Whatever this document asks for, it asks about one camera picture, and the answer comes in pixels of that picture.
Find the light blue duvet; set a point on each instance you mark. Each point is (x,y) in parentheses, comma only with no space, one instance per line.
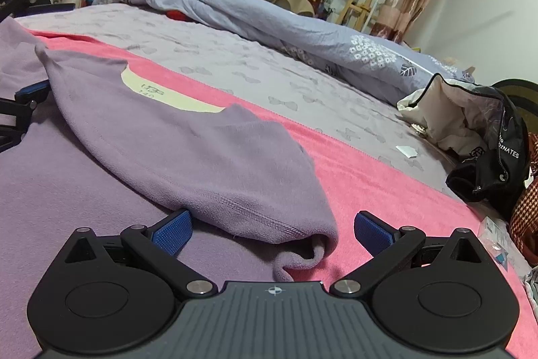
(380,67)

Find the lavender patterned bed sheet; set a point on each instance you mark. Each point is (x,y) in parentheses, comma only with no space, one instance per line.
(262,76)

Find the stack of folded papers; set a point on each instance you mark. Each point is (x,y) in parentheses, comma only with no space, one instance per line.
(531,286)

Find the purple long-sleeve shirt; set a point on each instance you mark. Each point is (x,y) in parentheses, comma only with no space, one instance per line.
(100,155)

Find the black and white jacket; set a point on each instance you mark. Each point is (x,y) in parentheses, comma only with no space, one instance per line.
(482,130)

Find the red plaid cloth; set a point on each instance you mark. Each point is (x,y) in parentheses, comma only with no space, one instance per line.
(524,220)

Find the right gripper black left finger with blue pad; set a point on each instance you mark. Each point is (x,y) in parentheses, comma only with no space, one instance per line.
(109,294)

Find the pink blanket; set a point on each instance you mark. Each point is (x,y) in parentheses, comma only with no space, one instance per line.
(351,179)

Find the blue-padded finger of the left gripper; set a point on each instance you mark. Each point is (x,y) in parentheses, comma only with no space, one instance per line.
(38,93)

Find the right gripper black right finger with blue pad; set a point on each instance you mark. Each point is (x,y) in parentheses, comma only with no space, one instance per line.
(439,295)

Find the black metal bed headboard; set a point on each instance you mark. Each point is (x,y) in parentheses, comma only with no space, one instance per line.
(523,94)

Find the tan cardboard folding board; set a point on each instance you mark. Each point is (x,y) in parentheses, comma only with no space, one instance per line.
(165,95)

